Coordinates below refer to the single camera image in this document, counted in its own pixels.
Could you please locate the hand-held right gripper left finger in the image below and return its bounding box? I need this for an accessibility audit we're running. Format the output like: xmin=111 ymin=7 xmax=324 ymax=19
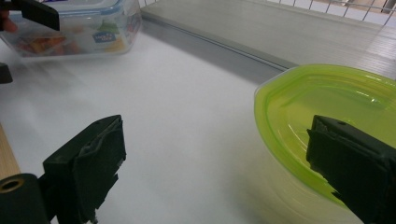
xmin=38 ymin=115 xmax=127 ymax=224

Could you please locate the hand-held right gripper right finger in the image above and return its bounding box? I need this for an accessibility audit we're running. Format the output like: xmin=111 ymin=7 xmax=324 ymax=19
xmin=306 ymin=115 xmax=396 ymax=224

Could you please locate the clear lidded food container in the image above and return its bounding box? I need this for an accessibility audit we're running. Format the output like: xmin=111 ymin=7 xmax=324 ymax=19
xmin=0 ymin=0 xmax=143 ymax=59

